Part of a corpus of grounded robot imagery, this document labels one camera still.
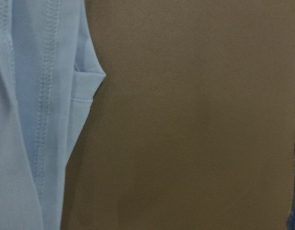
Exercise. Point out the light blue t-shirt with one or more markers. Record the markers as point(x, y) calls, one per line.
point(49, 74)

